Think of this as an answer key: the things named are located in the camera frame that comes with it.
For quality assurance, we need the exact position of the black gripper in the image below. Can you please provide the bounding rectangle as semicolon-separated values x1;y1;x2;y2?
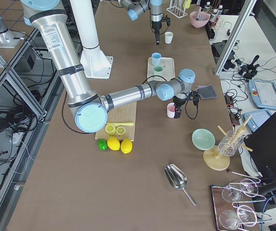
151;21;162;45
173;96;188;118

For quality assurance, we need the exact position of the metal muddler tool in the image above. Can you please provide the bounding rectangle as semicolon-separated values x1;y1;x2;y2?
196;7;201;21

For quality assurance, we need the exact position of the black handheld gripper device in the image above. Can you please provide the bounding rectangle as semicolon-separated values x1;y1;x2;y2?
238;55;260;80

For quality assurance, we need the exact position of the clear glass on stand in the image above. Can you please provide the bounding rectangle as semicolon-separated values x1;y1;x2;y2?
218;130;245;156

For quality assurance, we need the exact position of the whole yellow lemon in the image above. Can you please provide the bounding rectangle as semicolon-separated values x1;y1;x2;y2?
120;139;133;154
107;136;121;151

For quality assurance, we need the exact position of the wooden cutting board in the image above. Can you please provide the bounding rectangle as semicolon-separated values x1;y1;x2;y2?
95;102;137;141

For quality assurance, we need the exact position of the cream rectangular tray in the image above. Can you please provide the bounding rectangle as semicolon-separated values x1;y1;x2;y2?
147;57;175;82

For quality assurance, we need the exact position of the wine glass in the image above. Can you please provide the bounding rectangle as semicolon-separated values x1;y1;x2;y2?
219;205;257;231
222;178;258;203

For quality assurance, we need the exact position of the cream plastic cup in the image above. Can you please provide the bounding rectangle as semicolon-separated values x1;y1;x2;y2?
164;31;174;44

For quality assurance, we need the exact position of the grey folded cloth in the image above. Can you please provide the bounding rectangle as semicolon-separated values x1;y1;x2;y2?
196;85;217;100

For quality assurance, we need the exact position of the metal scoop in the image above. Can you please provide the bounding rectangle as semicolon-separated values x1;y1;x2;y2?
164;164;197;206

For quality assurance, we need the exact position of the yellow plastic knife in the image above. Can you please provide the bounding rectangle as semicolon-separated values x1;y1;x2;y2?
107;122;134;126

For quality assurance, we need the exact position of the blue plastic cup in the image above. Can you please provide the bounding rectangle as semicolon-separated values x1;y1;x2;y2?
151;52;162;66

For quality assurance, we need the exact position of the aluminium frame post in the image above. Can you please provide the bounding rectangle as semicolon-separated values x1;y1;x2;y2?
214;0;257;77

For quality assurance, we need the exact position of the lemon half slice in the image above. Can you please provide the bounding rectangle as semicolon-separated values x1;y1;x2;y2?
116;126;126;136
105;124;116;135

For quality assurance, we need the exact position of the pink bowl with ice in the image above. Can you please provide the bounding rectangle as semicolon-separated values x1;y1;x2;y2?
189;12;210;28

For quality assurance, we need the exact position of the yellow cup on rack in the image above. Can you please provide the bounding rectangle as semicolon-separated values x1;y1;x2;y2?
182;0;191;9

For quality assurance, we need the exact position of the pink plastic cup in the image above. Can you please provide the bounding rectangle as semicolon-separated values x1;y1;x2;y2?
166;103;175;118

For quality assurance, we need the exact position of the blue teach pendant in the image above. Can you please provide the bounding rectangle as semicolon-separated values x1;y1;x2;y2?
248;80;276;111
243;109;272;132

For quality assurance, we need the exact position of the mint green bowl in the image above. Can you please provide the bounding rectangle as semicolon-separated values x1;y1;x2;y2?
192;128;215;151

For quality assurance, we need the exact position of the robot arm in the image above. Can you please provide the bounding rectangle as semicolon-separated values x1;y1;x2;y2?
118;0;163;45
22;0;196;133

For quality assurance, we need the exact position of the wooden cup tree stand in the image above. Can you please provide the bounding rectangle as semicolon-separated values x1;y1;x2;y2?
203;116;253;171

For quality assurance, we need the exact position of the green plastic cup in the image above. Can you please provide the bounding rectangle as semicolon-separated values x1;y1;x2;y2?
153;65;163;76

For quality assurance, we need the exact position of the white wire cup rack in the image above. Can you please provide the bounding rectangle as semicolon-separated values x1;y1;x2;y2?
166;0;188;18

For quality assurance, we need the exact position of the green lime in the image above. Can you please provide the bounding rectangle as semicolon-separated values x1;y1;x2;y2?
97;140;108;151

